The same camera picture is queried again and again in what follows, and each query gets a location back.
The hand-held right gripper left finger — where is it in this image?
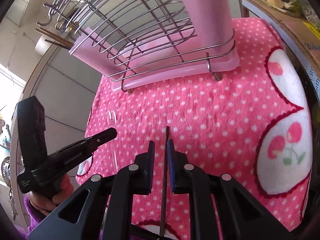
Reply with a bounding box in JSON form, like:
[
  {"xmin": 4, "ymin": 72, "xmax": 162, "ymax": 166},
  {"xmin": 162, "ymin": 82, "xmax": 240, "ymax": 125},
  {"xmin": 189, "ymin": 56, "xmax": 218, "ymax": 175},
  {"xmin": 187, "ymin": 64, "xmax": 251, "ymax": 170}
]
[{"xmin": 29, "ymin": 140, "xmax": 156, "ymax": 240}]

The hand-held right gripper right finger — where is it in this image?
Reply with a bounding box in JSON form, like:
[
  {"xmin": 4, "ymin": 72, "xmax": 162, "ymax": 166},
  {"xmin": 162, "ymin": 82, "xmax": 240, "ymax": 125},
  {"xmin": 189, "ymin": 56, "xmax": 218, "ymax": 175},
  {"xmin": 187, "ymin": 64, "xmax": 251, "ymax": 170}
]
[{"xmin": 167, "ymin": 140, "xmax": 285, "ymax": 240}]

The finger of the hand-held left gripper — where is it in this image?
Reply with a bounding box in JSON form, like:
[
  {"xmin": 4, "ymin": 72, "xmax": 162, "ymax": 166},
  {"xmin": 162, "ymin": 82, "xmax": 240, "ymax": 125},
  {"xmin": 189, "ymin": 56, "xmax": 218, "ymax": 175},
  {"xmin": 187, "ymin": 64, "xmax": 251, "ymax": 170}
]
[{"xmin": 49, "ymin": 127, "xmax": 118, "ymax": 172}]

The short pink utensil holder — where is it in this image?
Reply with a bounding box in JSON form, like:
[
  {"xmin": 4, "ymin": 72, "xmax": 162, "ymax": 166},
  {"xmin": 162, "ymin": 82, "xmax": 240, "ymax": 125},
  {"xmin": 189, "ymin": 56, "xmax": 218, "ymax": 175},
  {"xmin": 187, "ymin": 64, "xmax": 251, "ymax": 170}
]
[{"xmin": 68, "ymin": 26, "xmax": 141, "ymax": 77}]

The metal wire dish rack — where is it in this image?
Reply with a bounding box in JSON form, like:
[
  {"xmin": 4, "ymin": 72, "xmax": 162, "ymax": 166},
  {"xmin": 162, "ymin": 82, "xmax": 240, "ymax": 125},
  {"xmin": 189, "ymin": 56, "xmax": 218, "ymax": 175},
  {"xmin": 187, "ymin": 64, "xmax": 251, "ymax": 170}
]
[{"xmin": 35, "ymin": 0, "xmax": 237, "ymax": 93}]

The tall pink utensil cup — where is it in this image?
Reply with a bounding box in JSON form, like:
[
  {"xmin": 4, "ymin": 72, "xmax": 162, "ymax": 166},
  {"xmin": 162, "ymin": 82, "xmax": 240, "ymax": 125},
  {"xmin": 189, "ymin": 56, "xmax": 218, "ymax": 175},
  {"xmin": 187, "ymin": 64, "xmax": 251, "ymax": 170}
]
[{"xmin": 173, "ymin": 0, "xmax": 236, "ymax": 50}]

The person's left forearm purple sleeve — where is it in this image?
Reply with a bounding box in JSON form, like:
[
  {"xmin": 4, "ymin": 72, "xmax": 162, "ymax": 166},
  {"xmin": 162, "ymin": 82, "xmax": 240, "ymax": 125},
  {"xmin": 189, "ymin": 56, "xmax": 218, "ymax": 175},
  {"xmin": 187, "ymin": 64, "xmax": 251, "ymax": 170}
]
[{"xmin": 23, "ymin": 196, "xmax": 53, "ymax": 240}]

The person's left hand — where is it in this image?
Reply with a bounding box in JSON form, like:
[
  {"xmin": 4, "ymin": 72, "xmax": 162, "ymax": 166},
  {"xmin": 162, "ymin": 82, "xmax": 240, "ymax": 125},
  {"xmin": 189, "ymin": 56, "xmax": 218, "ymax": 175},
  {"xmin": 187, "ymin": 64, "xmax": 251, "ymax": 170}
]
[{"xmin": 26, "ymin": 173, "xmax": 75, "ymax": 216}]

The clear plastic fork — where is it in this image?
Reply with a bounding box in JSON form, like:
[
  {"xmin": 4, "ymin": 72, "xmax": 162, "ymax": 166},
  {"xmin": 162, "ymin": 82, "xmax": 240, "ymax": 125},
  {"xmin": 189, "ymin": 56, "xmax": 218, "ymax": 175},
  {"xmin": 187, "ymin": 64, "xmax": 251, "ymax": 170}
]
[{"xmin": 107, "ymin": 110, "xmax": 120, "ymax": 171}]

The pink polka dot blanket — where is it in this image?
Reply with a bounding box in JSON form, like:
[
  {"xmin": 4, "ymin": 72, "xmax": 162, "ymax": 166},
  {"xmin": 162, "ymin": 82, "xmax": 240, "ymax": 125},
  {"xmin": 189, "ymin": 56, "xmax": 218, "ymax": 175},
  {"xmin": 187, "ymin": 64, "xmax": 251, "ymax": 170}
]
[{"xmin": 75, "ymin": 17, "xmax": 313, "ymax": 240}]

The white pipe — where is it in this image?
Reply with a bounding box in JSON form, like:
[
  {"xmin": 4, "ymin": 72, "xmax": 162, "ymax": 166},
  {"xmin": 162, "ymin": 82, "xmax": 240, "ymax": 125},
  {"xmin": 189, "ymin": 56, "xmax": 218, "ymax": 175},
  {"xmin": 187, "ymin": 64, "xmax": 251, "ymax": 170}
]
[{"xmin": 35, "ymin": 35, "xmax": 55, "ymax": 56}]

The pink plastic drip tray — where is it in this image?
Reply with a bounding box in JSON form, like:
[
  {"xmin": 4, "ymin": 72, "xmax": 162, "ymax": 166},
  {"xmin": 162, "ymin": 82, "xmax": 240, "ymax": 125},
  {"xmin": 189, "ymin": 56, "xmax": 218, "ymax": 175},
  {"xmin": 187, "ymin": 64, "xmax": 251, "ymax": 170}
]
[{"xmin": 109, "ymin": 51, "xmax": 240, "ymax": 92}]

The cardboard box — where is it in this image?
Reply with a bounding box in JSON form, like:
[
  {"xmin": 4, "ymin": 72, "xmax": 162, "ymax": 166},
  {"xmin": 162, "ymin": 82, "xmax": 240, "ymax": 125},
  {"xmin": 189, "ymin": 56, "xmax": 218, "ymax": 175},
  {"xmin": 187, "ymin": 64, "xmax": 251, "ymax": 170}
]
[{"xmin": 241, "ymin": 0, "xmax": 320, "ymax": 87}]

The clear plastic bag of greens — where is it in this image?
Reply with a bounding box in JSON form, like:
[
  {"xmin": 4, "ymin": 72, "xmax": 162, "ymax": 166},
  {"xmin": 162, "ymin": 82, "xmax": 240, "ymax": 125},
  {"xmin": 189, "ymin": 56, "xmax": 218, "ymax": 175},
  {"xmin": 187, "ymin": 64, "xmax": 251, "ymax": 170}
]
[{"xmin": 281, "ymin": 0, "xmax": 320, "ymax": 28}]

